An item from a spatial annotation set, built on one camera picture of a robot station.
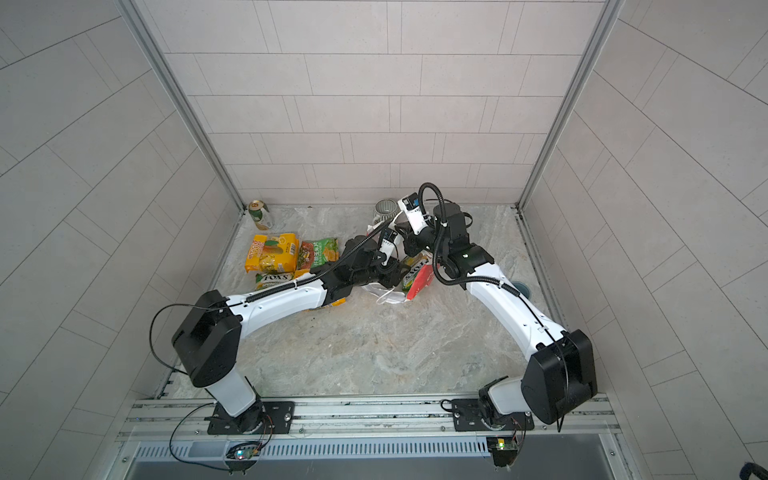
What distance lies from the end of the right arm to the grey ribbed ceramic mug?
0.39 metres

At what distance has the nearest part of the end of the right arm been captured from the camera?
26.1 inches

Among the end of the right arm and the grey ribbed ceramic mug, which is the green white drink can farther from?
the end of the right arm

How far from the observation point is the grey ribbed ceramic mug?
1.07 m
